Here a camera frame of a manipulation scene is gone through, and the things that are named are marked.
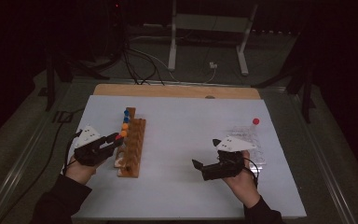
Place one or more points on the white plug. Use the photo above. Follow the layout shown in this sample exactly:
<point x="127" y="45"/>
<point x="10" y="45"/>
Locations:
<point x="213" y="65"/>

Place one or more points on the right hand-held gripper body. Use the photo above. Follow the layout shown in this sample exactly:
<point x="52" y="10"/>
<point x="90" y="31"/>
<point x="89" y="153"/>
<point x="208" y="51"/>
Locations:
<point x="227" y="161"/>

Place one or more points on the person's left hand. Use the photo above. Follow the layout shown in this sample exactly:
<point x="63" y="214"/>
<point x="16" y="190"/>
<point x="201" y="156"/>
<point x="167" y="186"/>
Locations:
<point x="80" y="172"/>

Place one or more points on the white metal stand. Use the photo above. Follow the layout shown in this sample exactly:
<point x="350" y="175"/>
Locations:
<point x="172" y="46"/>

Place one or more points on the black metal stand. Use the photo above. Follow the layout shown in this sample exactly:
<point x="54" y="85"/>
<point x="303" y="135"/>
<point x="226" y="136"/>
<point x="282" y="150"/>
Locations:
<point x="307" y="99"/>
<point x="50" y="87"/>

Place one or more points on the wooden test tube rack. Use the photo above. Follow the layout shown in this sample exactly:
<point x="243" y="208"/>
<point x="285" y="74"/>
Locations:
<point x="133" y="149"/>

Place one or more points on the red capped test tube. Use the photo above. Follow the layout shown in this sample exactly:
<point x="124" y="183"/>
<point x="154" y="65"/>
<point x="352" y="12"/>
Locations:
<point x="255" y="121"/>
<point x="118" y="137"/>

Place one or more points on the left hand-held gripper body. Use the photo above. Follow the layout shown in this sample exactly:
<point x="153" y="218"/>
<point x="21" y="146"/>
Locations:
<point x="90" y="151"/>

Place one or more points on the black computer tower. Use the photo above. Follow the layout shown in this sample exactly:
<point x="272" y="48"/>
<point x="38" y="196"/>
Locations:
<point x="112" y="28"/>

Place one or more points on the person's right hand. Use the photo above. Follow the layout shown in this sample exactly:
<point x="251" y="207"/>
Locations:
<point x="244" y="186"/>

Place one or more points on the aluminium floor rail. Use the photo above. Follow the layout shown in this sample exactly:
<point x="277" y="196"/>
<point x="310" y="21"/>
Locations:
<point x="323" y="161"/>
<point x="12" y="180"/>

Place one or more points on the clear plastic tube rack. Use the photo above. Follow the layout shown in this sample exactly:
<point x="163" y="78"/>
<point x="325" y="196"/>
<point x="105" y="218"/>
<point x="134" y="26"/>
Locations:
<point x="256" y="152"/>

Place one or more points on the white table mat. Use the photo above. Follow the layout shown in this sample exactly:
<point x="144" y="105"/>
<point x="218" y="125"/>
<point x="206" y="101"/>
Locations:
<point x="174" y="174"/>

